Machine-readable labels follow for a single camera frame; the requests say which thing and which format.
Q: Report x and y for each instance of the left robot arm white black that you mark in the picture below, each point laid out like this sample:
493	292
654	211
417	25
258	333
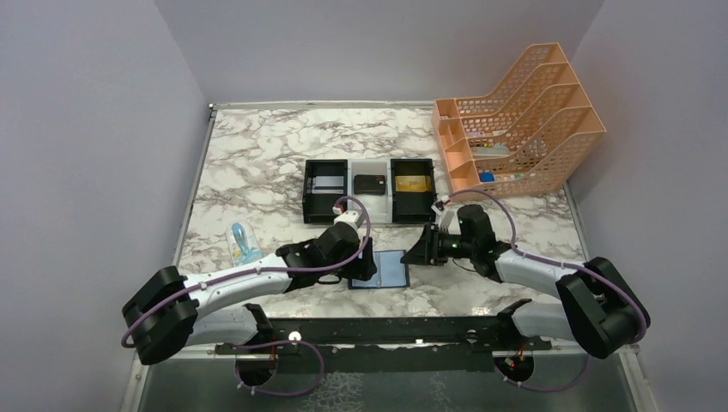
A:
161	316

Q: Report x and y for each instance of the blue clear packaged item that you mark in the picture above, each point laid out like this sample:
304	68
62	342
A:
242	244

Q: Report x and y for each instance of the aluminium table frame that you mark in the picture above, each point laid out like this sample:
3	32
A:
252	169

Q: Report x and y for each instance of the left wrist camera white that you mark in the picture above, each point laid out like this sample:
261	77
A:
352	218

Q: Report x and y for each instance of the gold card in bin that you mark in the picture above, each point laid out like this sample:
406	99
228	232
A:
413	183

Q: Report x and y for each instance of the orange plastic file organizer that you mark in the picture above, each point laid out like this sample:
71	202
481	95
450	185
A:
531	131

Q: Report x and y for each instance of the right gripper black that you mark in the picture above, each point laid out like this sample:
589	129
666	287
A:
427	249

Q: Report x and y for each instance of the blue card holder wallet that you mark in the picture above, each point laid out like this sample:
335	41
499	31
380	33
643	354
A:
391	272

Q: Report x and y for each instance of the black card in bin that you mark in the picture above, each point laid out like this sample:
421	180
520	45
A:
364	190

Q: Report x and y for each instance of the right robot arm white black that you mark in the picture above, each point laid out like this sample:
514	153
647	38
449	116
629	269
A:
595	307

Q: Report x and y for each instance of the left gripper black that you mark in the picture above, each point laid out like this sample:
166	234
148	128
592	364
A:
360	269

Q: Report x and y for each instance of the silver card in bin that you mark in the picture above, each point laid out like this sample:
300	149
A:
328	185

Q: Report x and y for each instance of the blue item in organizer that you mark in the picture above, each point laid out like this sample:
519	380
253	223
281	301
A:
486	177

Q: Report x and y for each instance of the black metal mounting rail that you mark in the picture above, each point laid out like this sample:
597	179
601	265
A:
380	345

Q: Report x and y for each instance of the white middle sorting bin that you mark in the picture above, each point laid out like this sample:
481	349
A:
369	181

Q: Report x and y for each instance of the black left sorting bin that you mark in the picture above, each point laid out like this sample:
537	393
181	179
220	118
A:
317	208

